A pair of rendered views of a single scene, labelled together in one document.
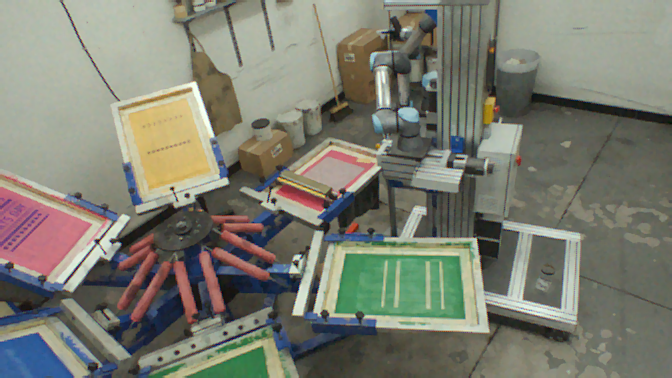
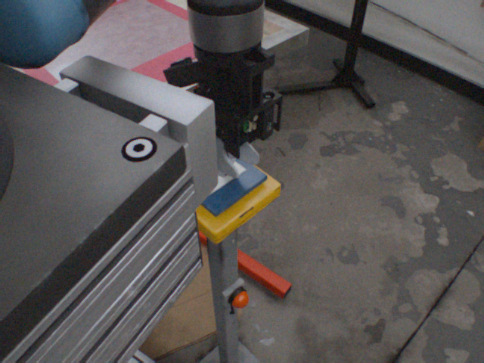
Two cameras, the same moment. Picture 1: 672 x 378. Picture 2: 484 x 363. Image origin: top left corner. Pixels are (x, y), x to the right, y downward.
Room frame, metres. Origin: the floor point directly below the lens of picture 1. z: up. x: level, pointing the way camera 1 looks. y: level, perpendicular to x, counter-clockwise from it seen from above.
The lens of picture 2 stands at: (2.88, -0.84, 1.39)
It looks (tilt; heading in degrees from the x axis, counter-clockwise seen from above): 47 degrees down; 92
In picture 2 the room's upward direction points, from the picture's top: straight up
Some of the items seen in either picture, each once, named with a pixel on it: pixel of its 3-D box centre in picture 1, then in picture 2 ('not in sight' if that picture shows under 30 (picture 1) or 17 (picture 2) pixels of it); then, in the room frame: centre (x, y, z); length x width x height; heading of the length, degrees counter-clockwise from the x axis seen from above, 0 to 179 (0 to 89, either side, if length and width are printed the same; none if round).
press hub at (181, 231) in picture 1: (219, 310); not in sight; (1.77, 0.78, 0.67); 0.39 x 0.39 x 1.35
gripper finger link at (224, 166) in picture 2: not in sight; (224, 163); (2.85, -0.47, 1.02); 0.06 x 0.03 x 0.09; 136
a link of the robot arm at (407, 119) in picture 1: (407, 120); not in sight; (2.28, -0.48, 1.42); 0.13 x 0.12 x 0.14; 80
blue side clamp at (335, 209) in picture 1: (336, 207); not in sight; (2.16, 0.01, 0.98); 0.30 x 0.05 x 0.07; 136
